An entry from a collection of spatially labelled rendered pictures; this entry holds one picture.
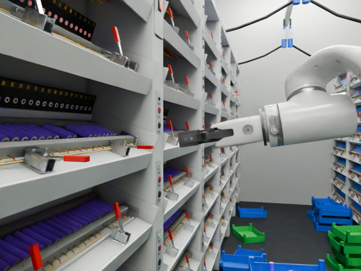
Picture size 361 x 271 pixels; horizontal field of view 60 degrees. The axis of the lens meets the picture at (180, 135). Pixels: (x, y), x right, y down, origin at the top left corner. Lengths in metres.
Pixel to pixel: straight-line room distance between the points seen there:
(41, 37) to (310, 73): 0.47
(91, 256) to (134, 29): 0.59
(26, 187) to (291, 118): 0.45
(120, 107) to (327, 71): 0.53
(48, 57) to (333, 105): 0.48
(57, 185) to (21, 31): 0.22
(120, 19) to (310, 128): 0.60
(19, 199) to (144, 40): 0.58
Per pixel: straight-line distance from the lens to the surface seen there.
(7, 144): 0.50
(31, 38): 0.47
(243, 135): 0.60
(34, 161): 0.49
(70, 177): 0.53
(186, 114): 1.56
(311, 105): 0.62
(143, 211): 0.90
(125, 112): 0.89
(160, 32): 0.95
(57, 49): 0.52
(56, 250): 0.63
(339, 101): 0.63
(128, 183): 0.90
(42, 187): 0.48
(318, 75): 0.66
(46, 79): 0.81
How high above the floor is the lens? 1.02
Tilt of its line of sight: 1 degrees down
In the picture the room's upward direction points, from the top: straight up
